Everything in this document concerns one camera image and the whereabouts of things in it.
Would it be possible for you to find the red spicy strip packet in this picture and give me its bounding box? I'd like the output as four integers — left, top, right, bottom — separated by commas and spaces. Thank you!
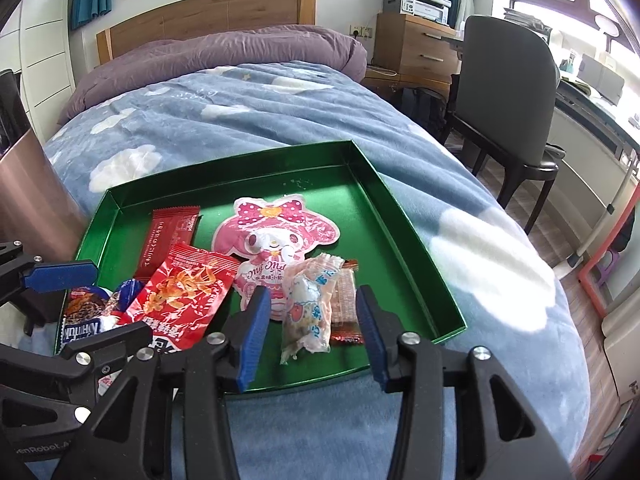
103, 243, 240, 353

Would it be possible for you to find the white desk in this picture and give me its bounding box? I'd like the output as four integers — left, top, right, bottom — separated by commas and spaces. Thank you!
548, 79, 638, 256

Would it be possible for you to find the wooden drawer cabinet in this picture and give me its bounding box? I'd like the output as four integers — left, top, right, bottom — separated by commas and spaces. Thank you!
361, 12, 462, 100

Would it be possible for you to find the green tray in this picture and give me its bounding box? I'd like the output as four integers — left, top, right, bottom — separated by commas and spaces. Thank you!
58, 141, 465, 393

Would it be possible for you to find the wooden headboard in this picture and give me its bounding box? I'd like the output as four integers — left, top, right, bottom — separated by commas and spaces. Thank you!
96, 0, 317, 64

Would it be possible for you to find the pink My Melody snack pouch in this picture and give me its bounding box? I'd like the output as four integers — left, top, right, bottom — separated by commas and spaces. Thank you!
212, 194, 341, 322

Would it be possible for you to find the dark red snack bar wrapper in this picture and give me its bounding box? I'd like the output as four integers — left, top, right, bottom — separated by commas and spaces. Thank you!
134, 206, 201, 282

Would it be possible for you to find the computer monitor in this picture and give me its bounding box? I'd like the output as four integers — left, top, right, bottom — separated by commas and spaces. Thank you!
577, 54, 625, 105

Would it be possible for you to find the orange wafer biscuit packet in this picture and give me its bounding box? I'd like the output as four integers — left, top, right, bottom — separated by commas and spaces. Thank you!
331, 260, 363, 346

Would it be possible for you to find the clear pastel candy bag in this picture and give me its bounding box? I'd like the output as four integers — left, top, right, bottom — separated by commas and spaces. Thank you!
280, 252, 345, 364

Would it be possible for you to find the white wardrobe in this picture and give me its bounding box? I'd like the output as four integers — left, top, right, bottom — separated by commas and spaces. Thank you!
1, 0, 75, 143

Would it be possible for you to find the black office chair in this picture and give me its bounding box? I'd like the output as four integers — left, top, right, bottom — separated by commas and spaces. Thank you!
439, 15, 565, 232

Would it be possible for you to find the blue cloud-pattern blanket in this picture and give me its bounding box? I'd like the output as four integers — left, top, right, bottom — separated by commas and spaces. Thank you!
43, 62, 590, 479

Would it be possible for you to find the black and bronze kettle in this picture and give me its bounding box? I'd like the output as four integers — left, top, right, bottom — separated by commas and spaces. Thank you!
1, 68, 88, 334

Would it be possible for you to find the blue white snack bag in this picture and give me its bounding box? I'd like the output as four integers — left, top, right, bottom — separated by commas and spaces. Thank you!
58, 278, 143, 349

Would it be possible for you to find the grey printer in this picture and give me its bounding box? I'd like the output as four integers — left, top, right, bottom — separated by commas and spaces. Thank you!
382, 0, 452, 25

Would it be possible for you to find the purple duvet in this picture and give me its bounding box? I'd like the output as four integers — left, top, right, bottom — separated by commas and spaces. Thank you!
58, 25, 368, 126

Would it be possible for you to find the wall power socket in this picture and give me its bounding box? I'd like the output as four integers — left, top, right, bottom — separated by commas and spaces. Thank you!
349, 25, 373, 39

